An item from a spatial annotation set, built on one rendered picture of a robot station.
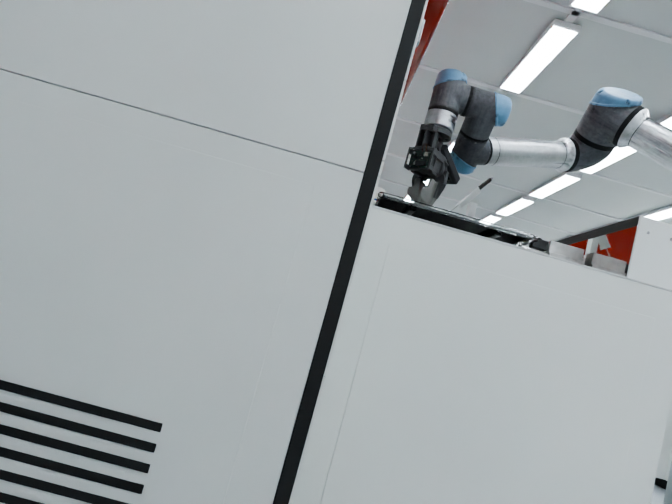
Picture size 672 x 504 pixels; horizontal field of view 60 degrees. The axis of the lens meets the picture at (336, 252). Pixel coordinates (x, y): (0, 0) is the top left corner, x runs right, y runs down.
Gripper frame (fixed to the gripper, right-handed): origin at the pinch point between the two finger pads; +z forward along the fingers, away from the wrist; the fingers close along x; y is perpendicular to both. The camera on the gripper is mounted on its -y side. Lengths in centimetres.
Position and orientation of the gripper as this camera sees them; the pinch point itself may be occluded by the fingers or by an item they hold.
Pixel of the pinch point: (421, 212)
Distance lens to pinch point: 144.2
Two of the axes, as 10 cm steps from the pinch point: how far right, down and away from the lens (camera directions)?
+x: 7.6, 1.3, -6.4
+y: -5.9, -2.6, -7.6
